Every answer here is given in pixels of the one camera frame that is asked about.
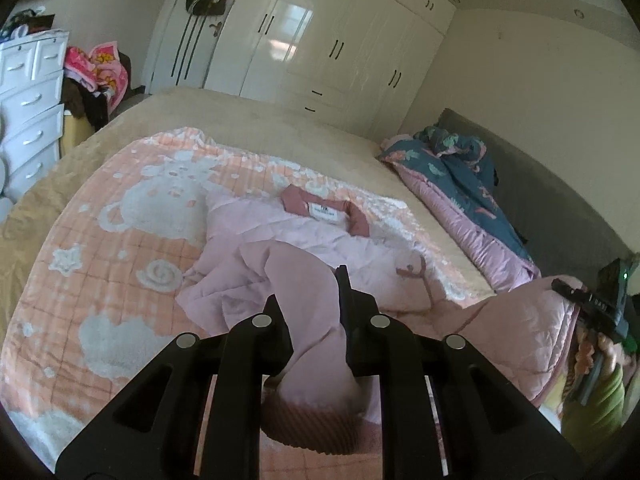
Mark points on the white rounded object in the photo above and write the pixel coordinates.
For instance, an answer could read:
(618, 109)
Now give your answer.
(3, 185)

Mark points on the person's right forearm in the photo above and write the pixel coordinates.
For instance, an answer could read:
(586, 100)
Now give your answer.
(595, 412)

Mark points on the person's right hand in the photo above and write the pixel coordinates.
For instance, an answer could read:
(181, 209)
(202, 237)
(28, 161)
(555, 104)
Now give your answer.
(610, 350)

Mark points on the orange printed blanket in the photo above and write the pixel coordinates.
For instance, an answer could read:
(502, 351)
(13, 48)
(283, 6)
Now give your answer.
(125, 260)

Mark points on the pink floral blanket pile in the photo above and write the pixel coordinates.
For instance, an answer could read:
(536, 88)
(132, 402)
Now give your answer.
(97, 67)

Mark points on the blue floral quilt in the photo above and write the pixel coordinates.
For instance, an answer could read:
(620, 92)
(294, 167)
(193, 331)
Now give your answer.
(450, 170)

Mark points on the dark clothes pile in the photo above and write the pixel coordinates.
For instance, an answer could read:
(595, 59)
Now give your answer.
(92, 105)

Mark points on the pink quilted jacket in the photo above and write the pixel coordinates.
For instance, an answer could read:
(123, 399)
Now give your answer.
(310, 240)

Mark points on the clutter on drawers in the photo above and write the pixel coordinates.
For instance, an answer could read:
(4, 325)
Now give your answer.
(25, 22)

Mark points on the beige bed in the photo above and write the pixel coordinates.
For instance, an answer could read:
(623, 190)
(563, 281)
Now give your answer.
(250, 110)

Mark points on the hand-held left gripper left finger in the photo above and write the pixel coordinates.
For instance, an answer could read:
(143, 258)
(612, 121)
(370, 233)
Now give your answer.
(277, 332)

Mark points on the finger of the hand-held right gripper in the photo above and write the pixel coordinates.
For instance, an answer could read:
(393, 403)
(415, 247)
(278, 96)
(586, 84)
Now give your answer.
(567, 289)

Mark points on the white wardrobe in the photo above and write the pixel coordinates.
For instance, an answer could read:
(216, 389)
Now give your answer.
(325, 35)

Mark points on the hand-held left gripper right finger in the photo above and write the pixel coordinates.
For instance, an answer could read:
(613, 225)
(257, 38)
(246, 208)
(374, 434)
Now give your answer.
(350, 310)

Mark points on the grey headboard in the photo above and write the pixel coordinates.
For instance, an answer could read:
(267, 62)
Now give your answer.
(550, 200)

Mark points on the yellow box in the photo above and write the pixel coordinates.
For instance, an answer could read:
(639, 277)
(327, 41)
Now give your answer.
(77, 132)

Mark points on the white chest of drawers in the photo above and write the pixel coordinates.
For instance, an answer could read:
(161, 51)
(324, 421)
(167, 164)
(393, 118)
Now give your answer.
(27, 110)

